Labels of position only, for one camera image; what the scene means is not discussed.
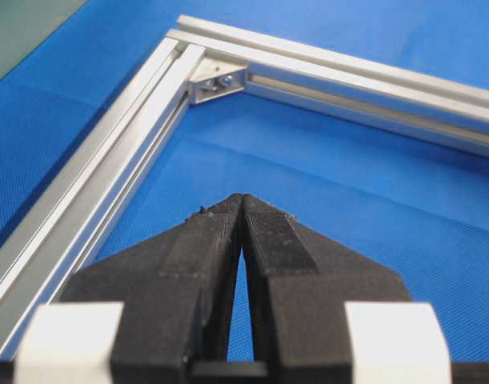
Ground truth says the aluminium corner bracket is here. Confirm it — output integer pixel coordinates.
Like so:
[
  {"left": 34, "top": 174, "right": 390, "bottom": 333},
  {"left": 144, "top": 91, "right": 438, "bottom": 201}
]
[{"left": 189, "top": 57, "right": 248, "bottom": 105}]

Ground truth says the square aluminium extrusion frame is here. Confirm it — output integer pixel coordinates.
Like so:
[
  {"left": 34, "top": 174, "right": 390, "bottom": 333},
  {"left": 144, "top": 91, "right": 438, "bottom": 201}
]
[{"left": 0, "top": 15, "right": 489, "bottom": 358}]

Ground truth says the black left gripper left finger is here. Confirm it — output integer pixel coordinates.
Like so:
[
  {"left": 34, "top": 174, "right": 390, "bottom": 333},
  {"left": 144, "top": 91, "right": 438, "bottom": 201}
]
[{"left": 14, "top": 193, "right": 244, "bottom": 384}]

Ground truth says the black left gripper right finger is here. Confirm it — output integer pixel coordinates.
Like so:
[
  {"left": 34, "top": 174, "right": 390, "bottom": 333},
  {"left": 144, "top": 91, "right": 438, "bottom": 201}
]
[{"left": 240, "top": 193, "right": 453, "bottom": 384}]

